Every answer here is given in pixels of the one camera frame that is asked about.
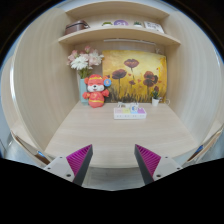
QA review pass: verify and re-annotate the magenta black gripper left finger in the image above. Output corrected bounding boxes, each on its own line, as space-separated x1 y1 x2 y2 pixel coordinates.
44 145 93 186

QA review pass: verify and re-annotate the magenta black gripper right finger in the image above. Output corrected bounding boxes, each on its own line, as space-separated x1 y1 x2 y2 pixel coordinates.
134 144 182 184

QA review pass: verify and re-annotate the small potted plant white pot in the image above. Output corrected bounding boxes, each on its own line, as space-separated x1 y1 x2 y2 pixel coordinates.
152 86 161 106

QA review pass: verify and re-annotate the light blue vase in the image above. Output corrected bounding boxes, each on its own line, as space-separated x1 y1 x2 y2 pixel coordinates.
79 79 88 105

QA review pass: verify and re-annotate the red plush fortune doll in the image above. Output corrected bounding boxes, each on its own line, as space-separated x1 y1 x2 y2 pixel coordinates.
82 74 111 108

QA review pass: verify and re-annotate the yellow poppy flower painting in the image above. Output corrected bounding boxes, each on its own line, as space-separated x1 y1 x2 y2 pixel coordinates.
102 50 167 103

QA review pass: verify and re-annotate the pink white flower bouquet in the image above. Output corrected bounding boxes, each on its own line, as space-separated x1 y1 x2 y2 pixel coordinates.
67 46 104 79

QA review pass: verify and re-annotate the white framed picture card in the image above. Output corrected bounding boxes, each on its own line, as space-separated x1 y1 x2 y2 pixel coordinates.
144 21 165 33

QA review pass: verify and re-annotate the small green plant right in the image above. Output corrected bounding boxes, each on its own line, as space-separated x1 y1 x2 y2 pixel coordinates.
133 21 142 27

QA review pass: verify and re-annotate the small green plant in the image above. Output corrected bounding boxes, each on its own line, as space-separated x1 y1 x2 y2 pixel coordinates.
133 21 142 27
102 21 113 26

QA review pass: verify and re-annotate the purple round clock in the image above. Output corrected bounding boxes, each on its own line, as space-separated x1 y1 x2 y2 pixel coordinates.
114 20 128 26

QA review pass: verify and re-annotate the small green plant left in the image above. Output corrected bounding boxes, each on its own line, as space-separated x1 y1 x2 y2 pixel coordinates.
102 21 113 26

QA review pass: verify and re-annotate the wooden wall shelf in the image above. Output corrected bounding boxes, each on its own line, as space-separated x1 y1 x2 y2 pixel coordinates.
58 26 181 46

